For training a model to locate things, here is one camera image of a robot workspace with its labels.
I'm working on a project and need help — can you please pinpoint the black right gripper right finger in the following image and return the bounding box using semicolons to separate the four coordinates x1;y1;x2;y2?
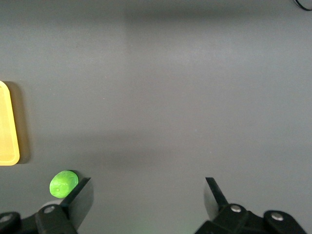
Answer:
195;177;252;234

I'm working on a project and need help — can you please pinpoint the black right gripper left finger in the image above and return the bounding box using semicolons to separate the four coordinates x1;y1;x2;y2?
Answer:
35;177;95;234

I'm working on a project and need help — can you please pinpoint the green apple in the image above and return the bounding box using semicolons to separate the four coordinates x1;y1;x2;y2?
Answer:
49;170;79;200

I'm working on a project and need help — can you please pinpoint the yellow plastic tray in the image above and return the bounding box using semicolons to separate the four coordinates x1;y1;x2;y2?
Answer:
0;80;20;167

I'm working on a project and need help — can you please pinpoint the dark grey table mat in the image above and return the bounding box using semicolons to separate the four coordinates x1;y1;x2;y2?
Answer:
0;0;312;234

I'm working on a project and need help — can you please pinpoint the thin black loose cable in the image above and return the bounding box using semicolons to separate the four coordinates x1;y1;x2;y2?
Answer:
293;0;312;12

